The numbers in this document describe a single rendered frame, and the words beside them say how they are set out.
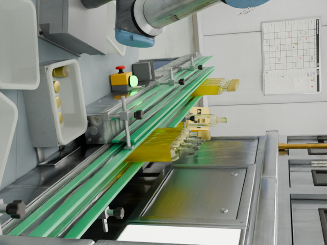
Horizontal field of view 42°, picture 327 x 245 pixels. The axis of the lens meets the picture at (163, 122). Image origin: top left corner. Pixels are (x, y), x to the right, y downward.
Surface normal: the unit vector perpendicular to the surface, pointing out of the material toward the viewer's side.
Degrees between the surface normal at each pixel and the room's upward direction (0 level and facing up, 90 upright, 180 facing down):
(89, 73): 0
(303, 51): 90
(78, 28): 0
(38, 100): 90
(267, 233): 90
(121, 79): 90
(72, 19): 0
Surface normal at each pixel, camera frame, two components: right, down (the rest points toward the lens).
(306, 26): -0.26, 0.26
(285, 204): -0.10, -0.97
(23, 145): 0.96, -0.03
